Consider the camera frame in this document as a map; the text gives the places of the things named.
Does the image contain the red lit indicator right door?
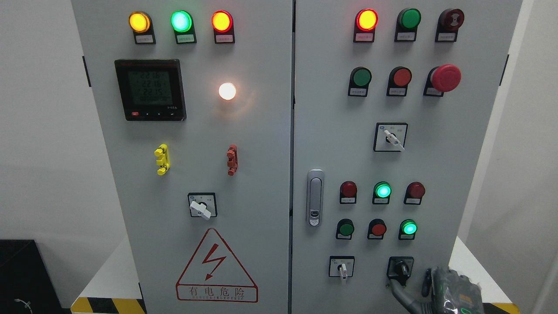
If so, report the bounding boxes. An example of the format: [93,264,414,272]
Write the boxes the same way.
[353,8,378,43]

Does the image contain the green push button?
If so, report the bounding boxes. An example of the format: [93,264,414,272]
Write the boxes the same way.
[394,8,421,42]
[335,218,355,240]

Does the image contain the white selector switch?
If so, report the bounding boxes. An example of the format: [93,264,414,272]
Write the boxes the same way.
[328,255,355,285]
[373,123,408,152]

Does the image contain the red indicator light top left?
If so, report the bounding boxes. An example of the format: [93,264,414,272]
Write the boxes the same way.
[211,10,235,44]

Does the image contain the white glowing indicator light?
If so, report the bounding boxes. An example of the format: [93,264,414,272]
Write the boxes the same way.
[218,82,237,101]

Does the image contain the grey electrical cabinet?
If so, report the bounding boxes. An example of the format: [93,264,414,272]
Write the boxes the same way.
[71,0,523,314]

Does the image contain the silver door handle lock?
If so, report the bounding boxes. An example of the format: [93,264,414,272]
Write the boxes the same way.
[306,169,325,227]

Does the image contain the red push button second row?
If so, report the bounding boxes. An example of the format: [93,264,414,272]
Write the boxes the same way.
[386,66,412,97]

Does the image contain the red push button lower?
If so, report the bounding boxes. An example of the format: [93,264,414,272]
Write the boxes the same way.
[367,218,387,240]

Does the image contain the red emergency stop button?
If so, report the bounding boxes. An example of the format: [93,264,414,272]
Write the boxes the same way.
[423,64,462,97]

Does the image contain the yellow terminal connector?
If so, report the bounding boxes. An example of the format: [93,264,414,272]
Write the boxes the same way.
[154,143,170,176]

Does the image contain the black rotary knob switch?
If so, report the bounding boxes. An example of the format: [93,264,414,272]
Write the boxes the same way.
[386,256,414,287]

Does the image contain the green lit indicator middle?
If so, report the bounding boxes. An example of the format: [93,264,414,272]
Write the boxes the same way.
[372,181,392,205]

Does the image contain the yellow indicator light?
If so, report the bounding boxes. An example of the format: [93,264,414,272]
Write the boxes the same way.
[128,11,156,44]

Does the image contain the dark red indicator left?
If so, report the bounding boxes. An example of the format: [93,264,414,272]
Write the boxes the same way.
[339,181,357,205]

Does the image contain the green push button top right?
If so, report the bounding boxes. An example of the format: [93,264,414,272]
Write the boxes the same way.
[394,8,421,42]

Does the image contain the green indicator light top left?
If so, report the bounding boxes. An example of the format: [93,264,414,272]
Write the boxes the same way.
[170,10,197,44]

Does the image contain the white selector switch lower right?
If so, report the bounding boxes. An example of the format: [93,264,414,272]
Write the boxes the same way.
[328,255,355,285]

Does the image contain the dark red indicator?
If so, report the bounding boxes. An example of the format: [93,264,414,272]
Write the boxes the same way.
[339,181,357,205]
[403,181,426,205]

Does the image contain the white selector switch left door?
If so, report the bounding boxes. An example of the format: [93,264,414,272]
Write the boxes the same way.
[187,192,218,220]

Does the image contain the green push button second row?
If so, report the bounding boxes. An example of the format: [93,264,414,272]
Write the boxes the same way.
[347,66,371,97]

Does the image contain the dark red indicator right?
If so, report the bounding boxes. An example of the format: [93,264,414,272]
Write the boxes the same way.
[403,181,426,205]

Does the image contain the green push button lower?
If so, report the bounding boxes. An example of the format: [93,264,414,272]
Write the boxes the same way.
[335,218,355,240]

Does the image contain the red electrical hazard sticker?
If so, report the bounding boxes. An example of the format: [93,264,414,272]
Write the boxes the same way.
[175,228,259,303]

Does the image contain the dark red buzzer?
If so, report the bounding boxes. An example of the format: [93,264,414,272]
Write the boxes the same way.
[435,8,465,42]

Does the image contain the red terminal connector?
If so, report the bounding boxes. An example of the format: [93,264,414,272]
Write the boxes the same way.
[226,144,238,176]

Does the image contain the white selector switch upper right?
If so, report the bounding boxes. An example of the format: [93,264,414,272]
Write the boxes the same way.
[373,123,408,152]

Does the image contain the green lit button lower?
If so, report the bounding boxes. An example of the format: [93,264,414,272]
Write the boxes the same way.
[398,219,417,240]

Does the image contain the black digital power meter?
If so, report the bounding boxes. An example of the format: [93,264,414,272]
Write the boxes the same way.
[114,59,187,121]

